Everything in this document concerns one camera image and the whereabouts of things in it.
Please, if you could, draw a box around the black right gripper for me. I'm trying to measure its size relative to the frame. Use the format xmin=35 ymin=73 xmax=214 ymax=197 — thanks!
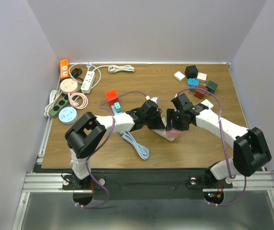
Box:
xmin=165 ymin=108 xmax=188 ymax=131

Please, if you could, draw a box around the white triangular power strip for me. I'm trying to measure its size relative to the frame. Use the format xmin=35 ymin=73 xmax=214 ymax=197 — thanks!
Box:
xmin=152 ymin=129 xmax=175 ymax=141

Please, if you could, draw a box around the pink cube socket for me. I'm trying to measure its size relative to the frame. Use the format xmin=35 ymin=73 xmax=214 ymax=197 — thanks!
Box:
xmin=166 ymin=128 xmax=182 ymax=141

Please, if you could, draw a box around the white cube socket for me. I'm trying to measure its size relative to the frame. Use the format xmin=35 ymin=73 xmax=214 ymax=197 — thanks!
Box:
xmin=201 ymin=99 xmax=214 ymax=109

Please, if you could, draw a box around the light blue power strip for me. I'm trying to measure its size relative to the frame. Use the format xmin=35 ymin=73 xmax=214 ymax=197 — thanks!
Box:
xmin=112 ymin=105 xmax=122 ymax=115

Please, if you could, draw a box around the red cube socket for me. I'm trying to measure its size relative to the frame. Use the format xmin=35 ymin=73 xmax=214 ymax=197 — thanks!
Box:
xmin=105 ymin=90 xmax=119 ymax=106

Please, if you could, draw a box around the pink cable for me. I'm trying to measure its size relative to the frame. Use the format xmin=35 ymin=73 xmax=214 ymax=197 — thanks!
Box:
xmin=68 ymin=92 xmax=89 ymax=110

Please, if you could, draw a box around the round pink socket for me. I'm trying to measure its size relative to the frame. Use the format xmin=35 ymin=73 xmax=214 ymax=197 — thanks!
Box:
xmin=60 ymin=79 xmax=79 ymax=94

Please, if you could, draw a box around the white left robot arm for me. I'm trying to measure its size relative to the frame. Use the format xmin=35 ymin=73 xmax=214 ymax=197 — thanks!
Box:
xmin=65 ymin=97 xmax=165 ymax=189

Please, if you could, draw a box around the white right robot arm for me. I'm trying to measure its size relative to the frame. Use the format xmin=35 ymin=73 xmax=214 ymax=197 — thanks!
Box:
xmin=166 ymin=93 xmax=272 ymax=187

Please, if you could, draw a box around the blue plug adapter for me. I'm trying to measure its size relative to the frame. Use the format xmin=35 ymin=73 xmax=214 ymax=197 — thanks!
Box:
xmin=187 ymin=78 xmax=199 ymax=88

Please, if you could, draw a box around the teal small plug adapter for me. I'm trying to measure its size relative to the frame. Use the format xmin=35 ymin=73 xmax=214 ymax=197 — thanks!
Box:
xmin=114 ymin=102 xmax=122 ymax=113

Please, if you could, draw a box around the round light blue socket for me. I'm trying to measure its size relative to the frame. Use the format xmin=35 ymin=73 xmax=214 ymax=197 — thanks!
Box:
xmin=58 ymin=107 xmax=78 ymax=125

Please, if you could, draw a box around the dark red cube adapter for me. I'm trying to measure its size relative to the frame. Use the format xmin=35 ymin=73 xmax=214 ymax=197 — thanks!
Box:
xmin=194 ymin=85 xmax=208 ymax=99

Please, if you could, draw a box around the white flat charger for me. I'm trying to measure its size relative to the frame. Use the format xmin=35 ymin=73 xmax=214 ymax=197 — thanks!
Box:
xmin=174 ymin=71 xmax=186 ymax=81

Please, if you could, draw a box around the black cube adapter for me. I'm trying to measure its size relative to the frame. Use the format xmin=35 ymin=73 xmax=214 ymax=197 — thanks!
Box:
xmin=185 ymin=65 xmax=198 ymax=79

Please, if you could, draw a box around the white square charger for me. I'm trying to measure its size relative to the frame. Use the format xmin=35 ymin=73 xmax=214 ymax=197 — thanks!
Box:
xmin=196 ymin=72 xmax=207 ymax=82

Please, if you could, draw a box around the dark green cube adapter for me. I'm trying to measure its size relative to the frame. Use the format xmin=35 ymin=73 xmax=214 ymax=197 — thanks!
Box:
xmin=205 ymin=80 xmax=218 ymax=93

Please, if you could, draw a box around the white long power strip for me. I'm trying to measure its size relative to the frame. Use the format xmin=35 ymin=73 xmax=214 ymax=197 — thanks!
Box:
xmin=81 ymin=70 xmax=95 ymax=94

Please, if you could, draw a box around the dark green power strip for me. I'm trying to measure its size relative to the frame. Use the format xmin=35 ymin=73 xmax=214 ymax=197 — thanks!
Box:
xmin=44 ymin=86 xmax=80 ymax=118

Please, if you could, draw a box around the orange power strip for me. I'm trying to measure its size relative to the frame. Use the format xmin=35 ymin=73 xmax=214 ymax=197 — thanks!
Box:
xmin=60 ymin=59 xmax=69 ymax=79

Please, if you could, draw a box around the light blue coiled cable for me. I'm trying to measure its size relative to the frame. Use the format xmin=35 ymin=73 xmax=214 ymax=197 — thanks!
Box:
xmin=119 ymin=131 xmax=150 ymax=161

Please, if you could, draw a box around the white bundled cable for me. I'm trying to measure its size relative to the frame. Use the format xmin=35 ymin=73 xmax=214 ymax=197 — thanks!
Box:
xmin=107 ymin=64 xmax=136 ymax=74

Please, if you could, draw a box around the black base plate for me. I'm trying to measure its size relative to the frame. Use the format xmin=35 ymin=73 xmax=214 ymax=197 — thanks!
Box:
xmin=61 ymin=168 xmax=232 ymax=200

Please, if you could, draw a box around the black coiled cable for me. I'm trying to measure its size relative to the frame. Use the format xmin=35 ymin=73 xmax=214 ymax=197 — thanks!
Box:
xmin=59 ymin=68 xmax=83 ymax=86

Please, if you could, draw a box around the white coiled cable left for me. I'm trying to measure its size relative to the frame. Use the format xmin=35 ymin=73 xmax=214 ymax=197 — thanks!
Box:
xmin=44 ymin=89 xmax=60 ymax=117

